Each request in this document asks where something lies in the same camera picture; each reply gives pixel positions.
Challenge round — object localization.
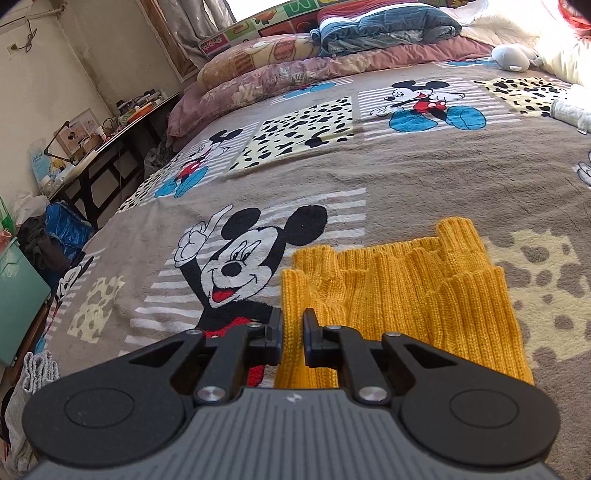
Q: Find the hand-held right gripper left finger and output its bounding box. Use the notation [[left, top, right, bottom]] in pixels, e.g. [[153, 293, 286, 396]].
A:
[[122, 307, 285, 406]]

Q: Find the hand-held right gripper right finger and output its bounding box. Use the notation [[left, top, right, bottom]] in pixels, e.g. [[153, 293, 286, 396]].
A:
[[302, 308, 463, 406]]

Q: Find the yellow knit sweater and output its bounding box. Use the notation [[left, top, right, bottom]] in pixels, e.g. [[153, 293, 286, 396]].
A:
[[273, 217, 536, 391]]

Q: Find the dark clothes heap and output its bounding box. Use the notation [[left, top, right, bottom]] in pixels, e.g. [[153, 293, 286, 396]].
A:
[[17, 216, 71, 288]]

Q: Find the cartoon mouse printed blanket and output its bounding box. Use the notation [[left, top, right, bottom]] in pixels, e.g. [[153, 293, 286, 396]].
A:
[[34, 51, 591, 416]]

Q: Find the blue plastic bag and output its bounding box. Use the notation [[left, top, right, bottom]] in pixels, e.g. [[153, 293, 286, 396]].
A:
[[43, 202, 96, 262]]

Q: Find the grey striped cloth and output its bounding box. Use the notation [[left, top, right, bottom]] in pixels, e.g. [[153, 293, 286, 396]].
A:
[[0, 351, 62, 477]]

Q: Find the dark cluttered desk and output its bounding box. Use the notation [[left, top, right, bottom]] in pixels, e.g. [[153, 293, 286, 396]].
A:
[[45, 90, 182, 232]]

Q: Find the green storage box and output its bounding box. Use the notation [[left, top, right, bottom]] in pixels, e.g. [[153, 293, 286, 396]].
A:
[[0, 233, 52, 368]]

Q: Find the pink floral pillow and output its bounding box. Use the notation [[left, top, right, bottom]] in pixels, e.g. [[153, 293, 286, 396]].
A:
[[166, 41, 496, 149]]

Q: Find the yellow patterned pillow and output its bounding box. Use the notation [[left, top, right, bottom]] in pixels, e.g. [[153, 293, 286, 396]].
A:
[[196, 34, 322, 91]]

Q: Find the framed picture board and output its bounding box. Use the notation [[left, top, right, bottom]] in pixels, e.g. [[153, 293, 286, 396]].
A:
[[54, 108, 101, 158]]

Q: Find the grey patterned curtain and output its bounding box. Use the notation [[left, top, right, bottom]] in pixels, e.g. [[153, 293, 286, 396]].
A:
[[139, 0, 237, 80]]

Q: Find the folded blue striped blanket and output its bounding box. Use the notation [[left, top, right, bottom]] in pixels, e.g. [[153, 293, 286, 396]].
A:
[[310, 2, 463, 59]]

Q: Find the colourful alphabet foam mat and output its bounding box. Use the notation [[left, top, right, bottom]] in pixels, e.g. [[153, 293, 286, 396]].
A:
[[198, 0, 462, 59]]

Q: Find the grey plush toy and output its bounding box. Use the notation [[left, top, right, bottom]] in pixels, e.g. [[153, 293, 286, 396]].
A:
[[489, 43, 541, 73]]

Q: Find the white quilt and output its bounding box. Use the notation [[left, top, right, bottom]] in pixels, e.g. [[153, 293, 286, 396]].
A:
[[438, 0, 591, 89]]

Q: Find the coral pink quilt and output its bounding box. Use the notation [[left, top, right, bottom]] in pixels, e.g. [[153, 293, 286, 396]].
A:
[[556, 0, 591, 29]]

